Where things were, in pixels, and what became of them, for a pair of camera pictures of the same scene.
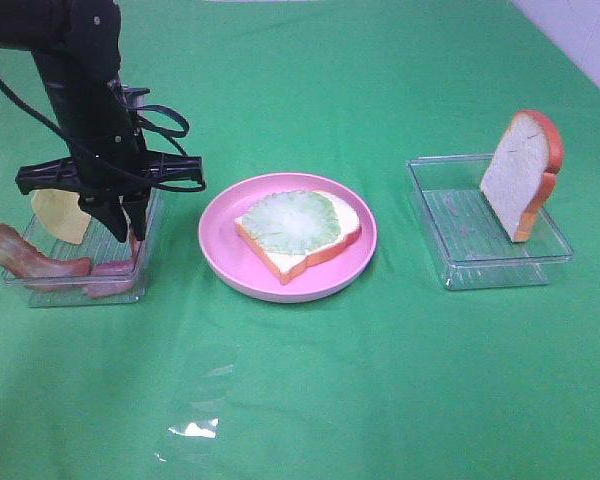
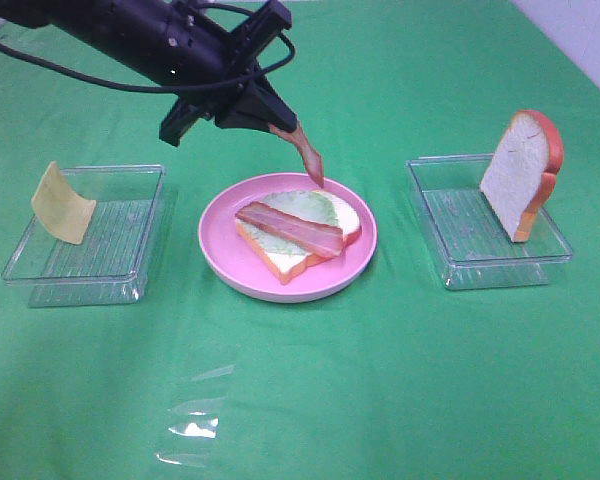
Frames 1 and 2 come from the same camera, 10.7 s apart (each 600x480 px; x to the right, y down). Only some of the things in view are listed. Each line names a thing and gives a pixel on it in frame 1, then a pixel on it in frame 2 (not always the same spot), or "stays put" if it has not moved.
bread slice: (523, 173) stays put
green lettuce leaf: (291, 222) stays put
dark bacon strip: (20, 259) to (325, 240)
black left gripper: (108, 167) to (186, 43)
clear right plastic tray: (470, 243) stays put
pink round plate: (234, 260) stays put
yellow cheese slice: (61, 214) stays put
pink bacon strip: (122, 267) to (312, 157)
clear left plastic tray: (102, 245) stays put
